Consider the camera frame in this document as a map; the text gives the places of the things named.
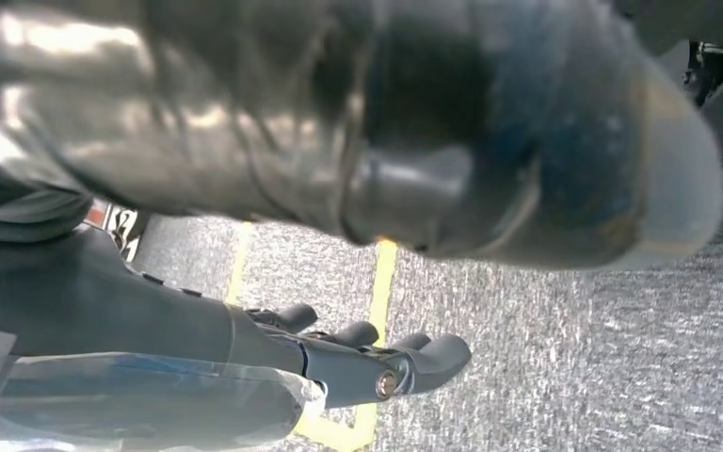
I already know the white label black print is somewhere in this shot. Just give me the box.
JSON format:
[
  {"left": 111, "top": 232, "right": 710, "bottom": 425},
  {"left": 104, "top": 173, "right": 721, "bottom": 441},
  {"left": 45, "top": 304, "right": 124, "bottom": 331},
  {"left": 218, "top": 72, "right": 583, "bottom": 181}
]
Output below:
[{"left": 84, "top": 199, "right": 151, "bottom": 264}]

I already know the black robot foot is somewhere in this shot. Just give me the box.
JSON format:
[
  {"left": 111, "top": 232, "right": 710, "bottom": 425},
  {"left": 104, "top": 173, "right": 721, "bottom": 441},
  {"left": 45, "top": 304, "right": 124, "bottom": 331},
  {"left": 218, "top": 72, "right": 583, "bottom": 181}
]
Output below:
[{"left": 683, "top": 40, "right": 723, "bottom": 108}]

